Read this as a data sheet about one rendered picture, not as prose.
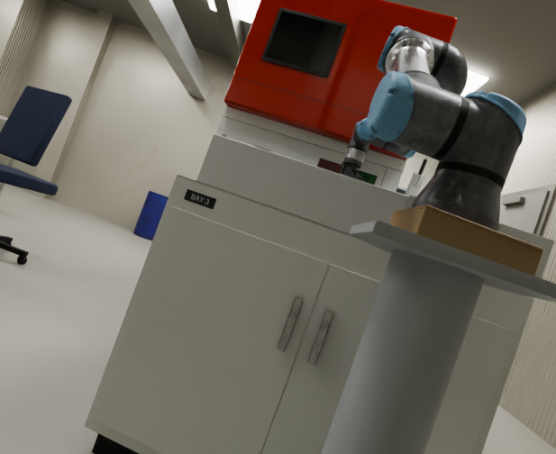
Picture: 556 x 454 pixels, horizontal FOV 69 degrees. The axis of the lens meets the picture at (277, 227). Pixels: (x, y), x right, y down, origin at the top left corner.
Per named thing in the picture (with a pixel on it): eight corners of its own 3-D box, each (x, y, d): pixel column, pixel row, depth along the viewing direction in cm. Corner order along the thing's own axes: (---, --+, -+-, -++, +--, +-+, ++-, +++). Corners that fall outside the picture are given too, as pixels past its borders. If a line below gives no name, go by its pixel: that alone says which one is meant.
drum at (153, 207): (166, 242, 707) (181, 201, 709) (157, 242, 656) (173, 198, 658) (139, 232, 708) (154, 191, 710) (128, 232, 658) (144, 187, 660)
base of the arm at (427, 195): (515, 243, 67) (537, 187, 67) (437, 210, 64) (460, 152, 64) (460, 236, 82) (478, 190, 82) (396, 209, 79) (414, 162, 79)
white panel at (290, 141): (196, 191, 180) (227, 107, 181) (373, 253, 166) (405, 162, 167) (194, 190, 177) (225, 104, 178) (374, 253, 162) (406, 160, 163)
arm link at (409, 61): (475, 111, 65) (447, 37, 107) (387, 78, 65) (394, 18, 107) (436, 172, 72) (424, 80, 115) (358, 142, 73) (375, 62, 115)
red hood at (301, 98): (258, 149, 248) (291, 58, 249) (387, 190, 233) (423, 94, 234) (222, 100, 173) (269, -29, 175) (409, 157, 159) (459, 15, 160)
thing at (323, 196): (206, 186, 121) (223, 142, 121) (387, 249, 111) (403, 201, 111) (195, 180, 112) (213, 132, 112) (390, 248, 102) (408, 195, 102)
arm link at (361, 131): (394, 123, 138) (386, 132, 149) (363, 112, 139) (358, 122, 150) (386, 145, 138) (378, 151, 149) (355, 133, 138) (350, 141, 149)
